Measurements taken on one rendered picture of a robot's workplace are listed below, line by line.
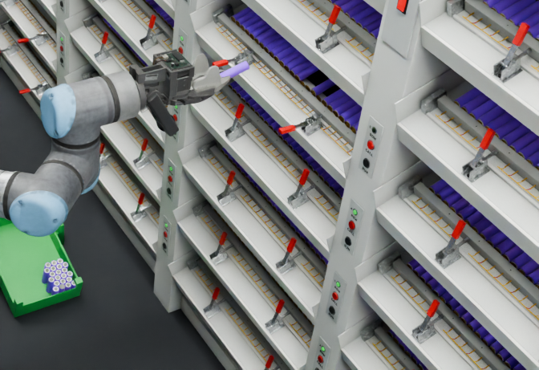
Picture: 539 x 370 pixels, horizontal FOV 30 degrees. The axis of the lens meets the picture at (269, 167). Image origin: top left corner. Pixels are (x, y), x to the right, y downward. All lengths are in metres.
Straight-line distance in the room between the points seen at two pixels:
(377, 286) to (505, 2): 0.66
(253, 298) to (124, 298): 0.59
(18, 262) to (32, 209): 1.25
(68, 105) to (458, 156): 0.69
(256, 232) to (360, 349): 0.42
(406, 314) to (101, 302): 1.23
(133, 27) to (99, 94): 0.91
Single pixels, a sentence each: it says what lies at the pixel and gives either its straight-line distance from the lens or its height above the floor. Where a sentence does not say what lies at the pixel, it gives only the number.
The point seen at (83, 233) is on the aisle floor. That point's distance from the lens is 3.21.
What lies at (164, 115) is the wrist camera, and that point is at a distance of 1.96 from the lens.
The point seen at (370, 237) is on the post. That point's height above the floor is 0.87.
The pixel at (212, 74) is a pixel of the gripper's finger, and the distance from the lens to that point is 1.96.
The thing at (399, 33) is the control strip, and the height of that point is 1.31.
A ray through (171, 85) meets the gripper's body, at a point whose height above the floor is 1.10.
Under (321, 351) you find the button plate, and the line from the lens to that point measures 2.27.
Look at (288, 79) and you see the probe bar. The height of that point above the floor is 0.99.
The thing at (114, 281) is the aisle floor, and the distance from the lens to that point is 3.06.
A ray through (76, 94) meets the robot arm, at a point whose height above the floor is 1.12.
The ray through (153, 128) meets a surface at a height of 0.55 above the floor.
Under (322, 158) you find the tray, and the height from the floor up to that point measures 0.94.
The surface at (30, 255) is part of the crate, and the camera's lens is 3.07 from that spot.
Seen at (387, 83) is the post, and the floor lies 1.21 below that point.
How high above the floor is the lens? 2.15
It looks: 37 degrees down
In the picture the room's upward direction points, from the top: 9 degrees clockwise
